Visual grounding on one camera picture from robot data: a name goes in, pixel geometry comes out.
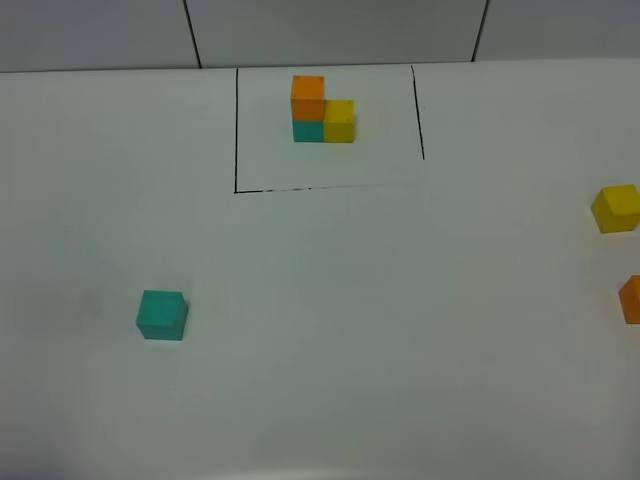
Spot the teal template cube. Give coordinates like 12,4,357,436
292,120,324,143

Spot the yellow template cube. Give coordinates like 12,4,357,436
323,99,355,143

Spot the orange template cube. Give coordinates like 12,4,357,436
290,75,325,122

